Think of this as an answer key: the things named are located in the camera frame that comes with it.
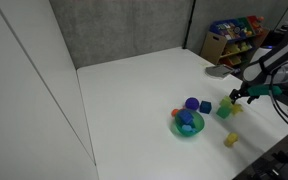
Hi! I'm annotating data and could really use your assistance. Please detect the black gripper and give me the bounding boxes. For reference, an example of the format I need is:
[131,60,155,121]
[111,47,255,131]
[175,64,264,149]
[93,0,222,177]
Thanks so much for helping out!
[229,83,261,104]

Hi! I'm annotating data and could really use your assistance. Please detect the yellow microbe toy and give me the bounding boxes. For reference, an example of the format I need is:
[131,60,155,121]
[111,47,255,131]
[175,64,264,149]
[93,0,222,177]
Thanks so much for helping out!
[231,103,244,116]

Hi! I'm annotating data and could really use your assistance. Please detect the yellow rounded toy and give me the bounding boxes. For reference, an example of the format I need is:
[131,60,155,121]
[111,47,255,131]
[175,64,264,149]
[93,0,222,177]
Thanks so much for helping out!
[223,132,240,148]

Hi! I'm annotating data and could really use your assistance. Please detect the green translucent bowl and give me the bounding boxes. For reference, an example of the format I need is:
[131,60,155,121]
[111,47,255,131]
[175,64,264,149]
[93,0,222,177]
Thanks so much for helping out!
[169,108,206,138]

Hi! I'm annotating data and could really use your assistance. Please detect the wooden toy shelf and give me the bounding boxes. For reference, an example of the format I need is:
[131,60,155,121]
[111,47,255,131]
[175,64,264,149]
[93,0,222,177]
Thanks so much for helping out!
[199,14,271,68]

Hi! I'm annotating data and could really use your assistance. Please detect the light blue toy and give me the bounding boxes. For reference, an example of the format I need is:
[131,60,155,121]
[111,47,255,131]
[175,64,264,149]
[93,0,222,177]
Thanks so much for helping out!
[181,123,198,134]

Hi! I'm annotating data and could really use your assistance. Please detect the blue toy bin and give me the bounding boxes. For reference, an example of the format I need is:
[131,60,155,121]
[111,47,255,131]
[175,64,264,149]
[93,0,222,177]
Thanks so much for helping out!
[209,19,242,41]

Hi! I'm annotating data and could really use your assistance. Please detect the green toy bin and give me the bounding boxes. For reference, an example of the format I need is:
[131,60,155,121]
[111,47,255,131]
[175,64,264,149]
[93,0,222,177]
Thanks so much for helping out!
[235,17,256,37]

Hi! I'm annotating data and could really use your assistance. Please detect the red toy bin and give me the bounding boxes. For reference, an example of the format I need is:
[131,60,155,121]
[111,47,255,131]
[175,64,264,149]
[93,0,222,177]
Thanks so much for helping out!
[247,14,266,34]

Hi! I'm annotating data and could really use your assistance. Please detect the lime green cube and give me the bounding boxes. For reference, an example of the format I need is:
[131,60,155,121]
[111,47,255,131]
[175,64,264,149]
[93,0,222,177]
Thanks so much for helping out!
[219,95,233,108]

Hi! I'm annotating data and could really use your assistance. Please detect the grey metal mounting plate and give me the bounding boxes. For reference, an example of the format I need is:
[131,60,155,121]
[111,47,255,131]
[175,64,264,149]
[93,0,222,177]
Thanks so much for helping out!
[205,64,235,80]

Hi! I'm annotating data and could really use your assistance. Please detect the navy blue cube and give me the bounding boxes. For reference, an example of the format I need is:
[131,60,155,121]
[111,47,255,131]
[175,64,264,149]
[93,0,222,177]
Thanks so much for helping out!
[199,100,213,115]

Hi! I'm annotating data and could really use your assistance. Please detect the purple spiky ball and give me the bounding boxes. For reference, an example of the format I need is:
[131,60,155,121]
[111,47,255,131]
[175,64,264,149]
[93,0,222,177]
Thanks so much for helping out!
[184,96,200,111]

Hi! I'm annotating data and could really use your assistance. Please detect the dark blue block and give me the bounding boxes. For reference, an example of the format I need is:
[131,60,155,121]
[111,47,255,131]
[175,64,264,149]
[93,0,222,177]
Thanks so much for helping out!
[177,109,195,126]

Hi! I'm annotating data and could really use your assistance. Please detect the black platform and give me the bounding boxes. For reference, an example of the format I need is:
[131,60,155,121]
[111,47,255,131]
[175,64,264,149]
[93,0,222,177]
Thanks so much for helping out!
[232,123,288,180]

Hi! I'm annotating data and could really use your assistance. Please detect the black stand pole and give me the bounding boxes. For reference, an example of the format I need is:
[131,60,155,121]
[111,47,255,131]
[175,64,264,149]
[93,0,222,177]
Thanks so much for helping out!
[183,0,197,50]

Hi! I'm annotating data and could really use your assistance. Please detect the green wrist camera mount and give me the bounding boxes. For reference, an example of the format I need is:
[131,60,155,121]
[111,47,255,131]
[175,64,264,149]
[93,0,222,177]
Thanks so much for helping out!
[247,84,283,98]

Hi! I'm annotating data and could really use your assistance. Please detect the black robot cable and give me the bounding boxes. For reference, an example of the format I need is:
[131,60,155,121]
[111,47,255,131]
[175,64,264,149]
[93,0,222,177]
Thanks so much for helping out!
[267,66,288,133]

